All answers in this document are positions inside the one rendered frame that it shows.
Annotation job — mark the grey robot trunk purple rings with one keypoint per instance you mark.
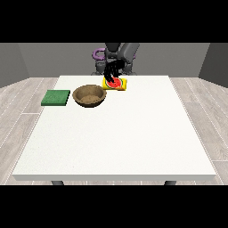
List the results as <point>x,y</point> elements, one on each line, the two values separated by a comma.
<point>100,67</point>

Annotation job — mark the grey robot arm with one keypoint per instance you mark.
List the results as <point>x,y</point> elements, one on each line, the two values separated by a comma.
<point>130,52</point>

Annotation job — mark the brown wooden bowl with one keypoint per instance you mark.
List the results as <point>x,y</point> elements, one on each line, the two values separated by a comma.
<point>89,96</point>

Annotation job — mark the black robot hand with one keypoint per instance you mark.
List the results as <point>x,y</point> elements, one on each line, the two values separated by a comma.
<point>112,69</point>

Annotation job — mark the green square pad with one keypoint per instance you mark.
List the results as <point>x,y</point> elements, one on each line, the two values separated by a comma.
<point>55,98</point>

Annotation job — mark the dark table leg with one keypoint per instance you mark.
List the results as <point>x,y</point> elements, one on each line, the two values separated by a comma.
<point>57,183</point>
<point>170,183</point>

